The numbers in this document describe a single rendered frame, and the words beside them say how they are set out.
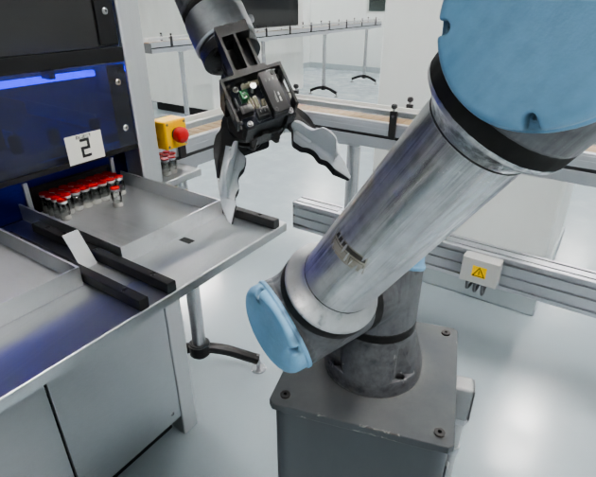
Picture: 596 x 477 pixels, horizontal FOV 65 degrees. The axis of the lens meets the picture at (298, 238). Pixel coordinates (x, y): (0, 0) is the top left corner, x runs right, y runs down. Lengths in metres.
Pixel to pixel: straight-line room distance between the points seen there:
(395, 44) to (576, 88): 1.99
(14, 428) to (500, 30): 1.20
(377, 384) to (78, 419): 0.87
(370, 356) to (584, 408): 1.43
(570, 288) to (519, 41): 1.42
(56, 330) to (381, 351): 0.47
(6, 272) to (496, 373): 1.70
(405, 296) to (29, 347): 0.52
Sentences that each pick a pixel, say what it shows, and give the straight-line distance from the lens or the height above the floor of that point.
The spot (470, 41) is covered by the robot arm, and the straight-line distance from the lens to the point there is 0.29.
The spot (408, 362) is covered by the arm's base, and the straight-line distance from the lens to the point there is 0.72.
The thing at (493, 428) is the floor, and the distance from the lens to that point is 1.84.
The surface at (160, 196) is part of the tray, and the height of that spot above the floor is 0.88.
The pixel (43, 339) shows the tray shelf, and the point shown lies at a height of 0.88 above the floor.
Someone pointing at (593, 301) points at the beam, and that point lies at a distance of 1.68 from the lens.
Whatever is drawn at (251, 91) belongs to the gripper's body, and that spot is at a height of 1.22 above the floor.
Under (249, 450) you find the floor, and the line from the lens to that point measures 1.67.
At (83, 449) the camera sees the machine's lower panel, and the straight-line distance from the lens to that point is 1.44.
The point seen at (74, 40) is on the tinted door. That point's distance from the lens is 1.10.
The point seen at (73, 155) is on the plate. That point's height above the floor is 1.01.
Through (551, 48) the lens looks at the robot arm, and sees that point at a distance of 0.27.
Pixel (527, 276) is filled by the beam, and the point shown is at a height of 0.51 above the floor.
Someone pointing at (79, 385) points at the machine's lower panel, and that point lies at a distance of 1.32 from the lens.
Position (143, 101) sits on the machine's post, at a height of 1.09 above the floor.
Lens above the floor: 1.31
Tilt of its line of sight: 27 degrees down
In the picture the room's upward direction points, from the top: straight up
